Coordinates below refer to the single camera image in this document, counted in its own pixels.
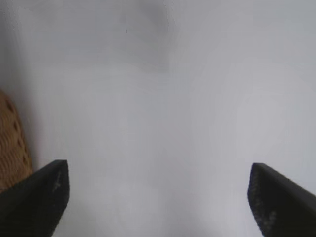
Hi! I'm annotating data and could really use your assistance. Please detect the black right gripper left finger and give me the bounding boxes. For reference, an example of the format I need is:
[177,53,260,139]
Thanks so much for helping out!
[0,159,70,237]

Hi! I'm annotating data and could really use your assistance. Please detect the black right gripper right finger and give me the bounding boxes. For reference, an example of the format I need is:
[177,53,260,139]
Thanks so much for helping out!
[247,162,316,237]

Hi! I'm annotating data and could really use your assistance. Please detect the tan woven wicker basket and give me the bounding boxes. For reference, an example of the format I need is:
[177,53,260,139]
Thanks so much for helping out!
[0,88,33,195]

